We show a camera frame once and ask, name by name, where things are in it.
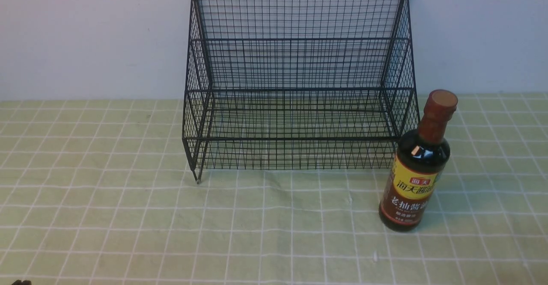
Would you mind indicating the black wire mesh rack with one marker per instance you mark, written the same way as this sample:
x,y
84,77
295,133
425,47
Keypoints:
x,y
297,84

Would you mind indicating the small black object at edge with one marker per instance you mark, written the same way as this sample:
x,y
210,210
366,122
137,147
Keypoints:
x,y
22,282

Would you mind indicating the green checkered tablecloth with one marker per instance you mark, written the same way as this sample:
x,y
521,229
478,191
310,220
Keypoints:
x,y
98,192

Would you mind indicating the dark soy sauce bottle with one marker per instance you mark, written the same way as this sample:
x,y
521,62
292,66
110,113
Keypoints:
x,y
419,161

